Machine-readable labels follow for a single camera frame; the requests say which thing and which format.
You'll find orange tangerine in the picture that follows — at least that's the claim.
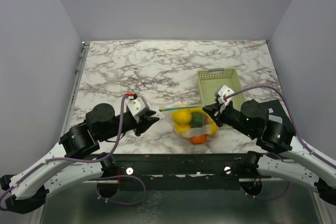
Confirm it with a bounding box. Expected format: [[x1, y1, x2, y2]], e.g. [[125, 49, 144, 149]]
[[189, 134, 207, 145]]

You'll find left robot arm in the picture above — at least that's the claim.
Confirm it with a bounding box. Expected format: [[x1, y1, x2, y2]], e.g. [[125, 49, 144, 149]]
[[1, 101, 159, 214]]

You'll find purple cable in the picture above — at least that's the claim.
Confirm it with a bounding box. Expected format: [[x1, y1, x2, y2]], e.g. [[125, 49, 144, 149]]
[[227, 84, 336, 201], [0, 95, 146, 210]]

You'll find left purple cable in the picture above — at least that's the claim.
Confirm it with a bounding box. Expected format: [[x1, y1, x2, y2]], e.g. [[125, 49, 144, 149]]
[[0, 95, 146, 210]]

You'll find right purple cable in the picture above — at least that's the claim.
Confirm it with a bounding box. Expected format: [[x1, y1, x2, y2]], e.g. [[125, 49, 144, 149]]
[[227, 84, 336, 201]]

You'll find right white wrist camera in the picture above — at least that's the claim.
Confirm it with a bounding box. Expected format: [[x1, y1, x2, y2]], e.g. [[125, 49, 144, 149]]
[[214, 85, 234, 112]]

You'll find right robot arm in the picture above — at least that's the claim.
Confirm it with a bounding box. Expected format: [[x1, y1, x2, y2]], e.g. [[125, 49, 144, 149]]
[[203, 100, 335, 205]]

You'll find left aluminium side rail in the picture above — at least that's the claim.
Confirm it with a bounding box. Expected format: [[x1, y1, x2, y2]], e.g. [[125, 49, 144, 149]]
[[57, 41, 90, 143]]

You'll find clear zip top bag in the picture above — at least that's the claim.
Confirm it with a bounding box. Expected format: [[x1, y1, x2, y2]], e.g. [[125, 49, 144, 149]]
[[159, 104, 218, 145]]

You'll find yellow lemon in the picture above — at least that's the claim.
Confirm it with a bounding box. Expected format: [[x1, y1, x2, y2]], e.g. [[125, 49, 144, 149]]
[[172, 109, 192, 125], [173, 124, 191, 136]]

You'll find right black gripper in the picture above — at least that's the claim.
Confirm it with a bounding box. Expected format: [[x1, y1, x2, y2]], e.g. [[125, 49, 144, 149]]
[[203, 100, 256, 138]]

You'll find pale green plastic basket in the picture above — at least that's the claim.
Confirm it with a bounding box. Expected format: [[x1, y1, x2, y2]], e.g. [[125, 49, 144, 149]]
[[197, 68, 242, 105]]

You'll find green avocado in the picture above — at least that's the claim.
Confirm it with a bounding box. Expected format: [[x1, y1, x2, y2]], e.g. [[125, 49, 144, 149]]
[[190, 113, 206, 128]]

